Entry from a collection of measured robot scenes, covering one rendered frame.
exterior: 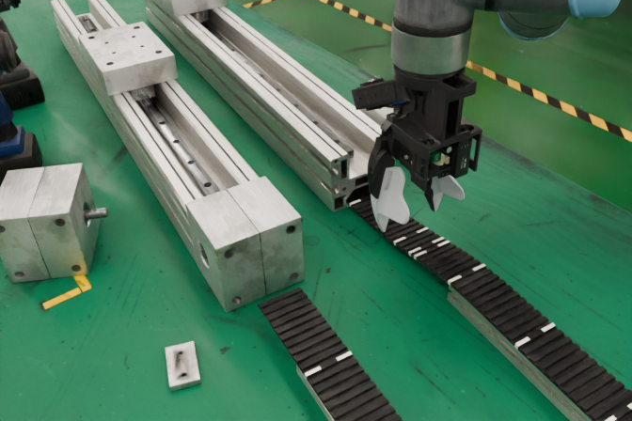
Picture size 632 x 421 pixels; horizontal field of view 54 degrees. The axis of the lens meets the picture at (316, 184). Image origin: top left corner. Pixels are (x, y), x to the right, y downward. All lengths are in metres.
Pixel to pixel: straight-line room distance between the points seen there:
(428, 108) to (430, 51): 0.06
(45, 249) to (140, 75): 0.33
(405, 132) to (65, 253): 0.41
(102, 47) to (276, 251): 0.50
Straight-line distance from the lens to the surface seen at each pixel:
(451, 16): 0.59
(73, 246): 0.78
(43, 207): 0.76
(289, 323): 0.65
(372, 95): 0.70
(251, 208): 0.69
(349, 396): 0.59
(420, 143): 0.63
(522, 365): 0.67
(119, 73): 0.98
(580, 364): 0.66
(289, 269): 0.71
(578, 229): 0.86
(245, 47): 1.15
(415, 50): 0.60
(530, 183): 0.92
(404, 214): 0.69
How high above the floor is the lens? 1.30
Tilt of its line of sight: 36 degrees down
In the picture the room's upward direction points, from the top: 2 degrees counter-clockwise
